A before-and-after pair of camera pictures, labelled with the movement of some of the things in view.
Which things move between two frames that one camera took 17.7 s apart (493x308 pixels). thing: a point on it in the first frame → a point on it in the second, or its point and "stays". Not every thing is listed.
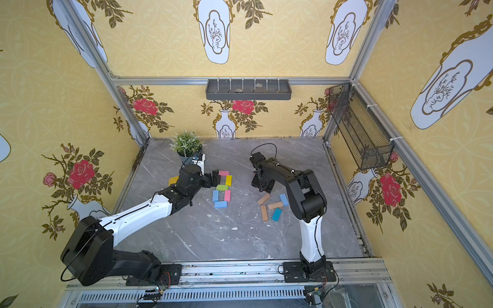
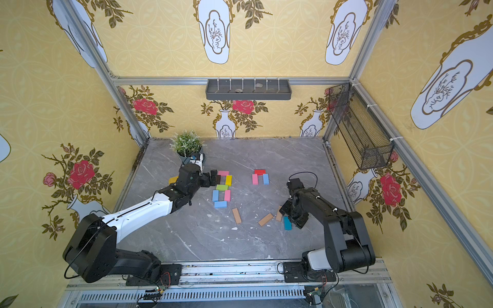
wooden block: (275, 205) → (265, 219)
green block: (221, 187) stays
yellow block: (228, 180) stays
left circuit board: (154, 294) stays
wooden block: (264, 197) → (237, 215)
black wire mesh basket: (365, 136) stays
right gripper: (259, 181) → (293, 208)
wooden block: (264, 213) → (278, 215)
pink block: (227, 195) stays
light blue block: (221, 204) stays
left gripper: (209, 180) stays
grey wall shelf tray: (248, 89) stays
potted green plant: (187, 144) stays
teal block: (276, 214) → (287, 225)
